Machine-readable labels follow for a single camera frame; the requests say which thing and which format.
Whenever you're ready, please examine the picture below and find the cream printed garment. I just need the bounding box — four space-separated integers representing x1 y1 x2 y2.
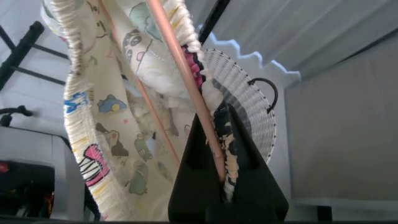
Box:
40 0 240 222

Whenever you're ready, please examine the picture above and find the black clothes rack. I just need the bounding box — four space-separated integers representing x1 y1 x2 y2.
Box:
0 0 233 91

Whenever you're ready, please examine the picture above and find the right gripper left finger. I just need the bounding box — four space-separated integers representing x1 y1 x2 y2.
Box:
169 113 224 222

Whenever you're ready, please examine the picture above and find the white curtain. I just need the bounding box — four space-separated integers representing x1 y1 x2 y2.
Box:
183 0 398 78

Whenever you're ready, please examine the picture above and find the white laundry basket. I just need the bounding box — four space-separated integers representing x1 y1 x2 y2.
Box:
203 49 279 164

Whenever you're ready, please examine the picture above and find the pink clothes hanger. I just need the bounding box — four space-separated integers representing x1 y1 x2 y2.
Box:
98 0 227 183

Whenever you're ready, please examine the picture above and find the black cable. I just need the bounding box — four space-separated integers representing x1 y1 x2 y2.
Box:
0 105 34 128

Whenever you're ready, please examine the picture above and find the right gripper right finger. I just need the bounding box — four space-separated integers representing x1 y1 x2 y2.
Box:
223 104 289 222

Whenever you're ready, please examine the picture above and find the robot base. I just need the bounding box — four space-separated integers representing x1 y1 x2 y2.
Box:
0 126 100 222

